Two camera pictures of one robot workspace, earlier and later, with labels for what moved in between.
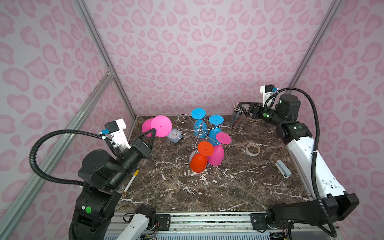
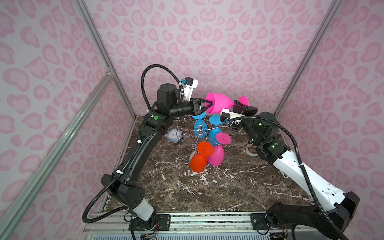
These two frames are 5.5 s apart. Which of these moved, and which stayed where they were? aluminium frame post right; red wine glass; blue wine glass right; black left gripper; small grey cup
Moved: black left gripper
Stayed: red wine glass; aluminium frame post right; blue wine glass right; small grey cup
